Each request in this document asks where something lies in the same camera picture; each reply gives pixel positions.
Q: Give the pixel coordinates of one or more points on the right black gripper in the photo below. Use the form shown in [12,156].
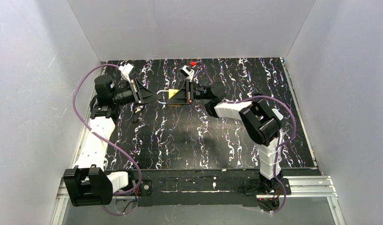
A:
[190,93]

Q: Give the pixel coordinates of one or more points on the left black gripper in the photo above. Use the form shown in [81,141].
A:
[137,91]

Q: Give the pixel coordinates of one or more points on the brass padlock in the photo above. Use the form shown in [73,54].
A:
[169,93]

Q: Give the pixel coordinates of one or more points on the black key fob with lanyard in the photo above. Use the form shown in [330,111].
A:
[137,110]

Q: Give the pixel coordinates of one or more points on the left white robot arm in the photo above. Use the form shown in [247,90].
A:
[87,183]

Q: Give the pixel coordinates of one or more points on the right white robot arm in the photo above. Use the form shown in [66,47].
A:
[262,123]

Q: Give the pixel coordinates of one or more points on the white square box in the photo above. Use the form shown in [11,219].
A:
[278,114]

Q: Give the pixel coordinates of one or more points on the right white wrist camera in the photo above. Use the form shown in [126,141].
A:
[188,71]

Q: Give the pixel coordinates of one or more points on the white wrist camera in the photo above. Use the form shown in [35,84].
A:
[125,71]
[188,71]

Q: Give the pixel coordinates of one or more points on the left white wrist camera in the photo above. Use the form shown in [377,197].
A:
[125,71]

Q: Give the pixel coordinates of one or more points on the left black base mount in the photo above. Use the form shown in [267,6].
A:
[144,189]

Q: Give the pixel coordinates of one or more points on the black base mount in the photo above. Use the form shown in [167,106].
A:
[144,189]
[262,185]

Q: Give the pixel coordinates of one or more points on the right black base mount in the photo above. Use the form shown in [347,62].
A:
[262,185]

